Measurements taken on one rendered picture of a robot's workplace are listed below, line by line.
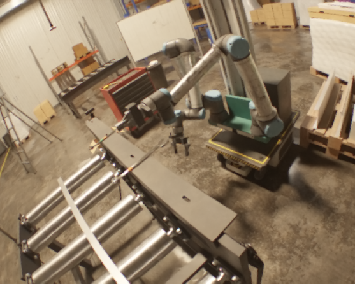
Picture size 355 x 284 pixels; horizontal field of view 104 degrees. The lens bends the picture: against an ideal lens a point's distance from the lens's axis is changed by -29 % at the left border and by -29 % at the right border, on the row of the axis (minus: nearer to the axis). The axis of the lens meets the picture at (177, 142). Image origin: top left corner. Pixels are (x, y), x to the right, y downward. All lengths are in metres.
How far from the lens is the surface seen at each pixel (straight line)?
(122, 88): 3.00
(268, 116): 1.32
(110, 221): 1.02
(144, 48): 5.33
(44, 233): 1.37
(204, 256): 0.87
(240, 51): 1.08
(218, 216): 0.49
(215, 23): 1.62
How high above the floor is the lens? 1.59
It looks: 35 degrees down
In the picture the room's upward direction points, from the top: 24 degrees counter-clockwise
